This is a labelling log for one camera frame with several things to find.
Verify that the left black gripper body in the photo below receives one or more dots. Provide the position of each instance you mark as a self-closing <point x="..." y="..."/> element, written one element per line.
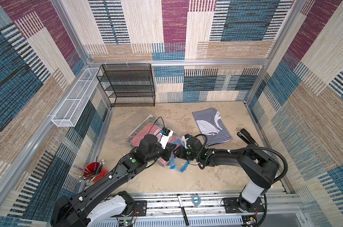
<point x="165" y="153"/>

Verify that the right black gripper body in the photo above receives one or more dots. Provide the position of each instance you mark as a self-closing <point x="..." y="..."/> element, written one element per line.
<point x="180" y="152"/>

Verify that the clear vacuum bag blue zipper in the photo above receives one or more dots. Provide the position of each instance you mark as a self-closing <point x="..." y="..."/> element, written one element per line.
<point x="179" y="165"/>

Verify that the navy white striped tank top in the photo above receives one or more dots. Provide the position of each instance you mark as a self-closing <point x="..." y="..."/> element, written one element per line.
<point x="210" y="123"/>

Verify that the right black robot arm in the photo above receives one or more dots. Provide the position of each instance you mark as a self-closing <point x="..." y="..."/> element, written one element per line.
<point x="264" y="166"/>

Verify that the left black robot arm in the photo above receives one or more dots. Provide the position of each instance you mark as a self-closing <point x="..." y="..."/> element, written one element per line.
<point x="89" y="208"/>

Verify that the red white striped tank top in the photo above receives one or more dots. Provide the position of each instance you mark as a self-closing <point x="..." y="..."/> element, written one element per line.
<point x="148" y="147"/>

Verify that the green folded garment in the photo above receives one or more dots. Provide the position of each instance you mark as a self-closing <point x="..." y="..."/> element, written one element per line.
<point x="149" y="119"/>

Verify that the blue tape roll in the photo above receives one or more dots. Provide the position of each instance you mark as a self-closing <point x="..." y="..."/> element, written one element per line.
<point x="196" y="200"/>

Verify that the black stapler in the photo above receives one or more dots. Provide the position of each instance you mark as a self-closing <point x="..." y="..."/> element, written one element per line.
<point x="244" y="135"/>

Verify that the black marker pen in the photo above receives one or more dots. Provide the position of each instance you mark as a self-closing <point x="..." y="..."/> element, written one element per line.
<point x="183" y="210"/>

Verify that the red pencil cup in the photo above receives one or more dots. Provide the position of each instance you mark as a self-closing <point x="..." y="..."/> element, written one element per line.
<point x="92" y="172"/>

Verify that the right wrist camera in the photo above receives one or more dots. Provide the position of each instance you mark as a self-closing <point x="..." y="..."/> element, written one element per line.
<point x="185" y="138"/>

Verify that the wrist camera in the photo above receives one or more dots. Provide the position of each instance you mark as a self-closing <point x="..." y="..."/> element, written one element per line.
<point x="166" y="134"/>
<point x="185" y="138"/>

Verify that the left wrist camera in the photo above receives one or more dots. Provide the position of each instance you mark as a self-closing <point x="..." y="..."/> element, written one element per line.
<point x="166" y="134"/>

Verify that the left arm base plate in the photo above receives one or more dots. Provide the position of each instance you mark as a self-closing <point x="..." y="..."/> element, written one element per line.
<point x="137" y="208"/>

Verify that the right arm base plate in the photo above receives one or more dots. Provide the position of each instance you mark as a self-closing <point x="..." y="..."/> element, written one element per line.
<point x="234" y="205"/>

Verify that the black wire mesh shelf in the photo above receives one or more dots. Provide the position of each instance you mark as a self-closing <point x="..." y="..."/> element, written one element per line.
<point x="128" y="85"/>

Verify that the white wire mesh basket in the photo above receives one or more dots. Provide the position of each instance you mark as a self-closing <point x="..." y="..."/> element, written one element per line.
<point x="74" y="104"/>

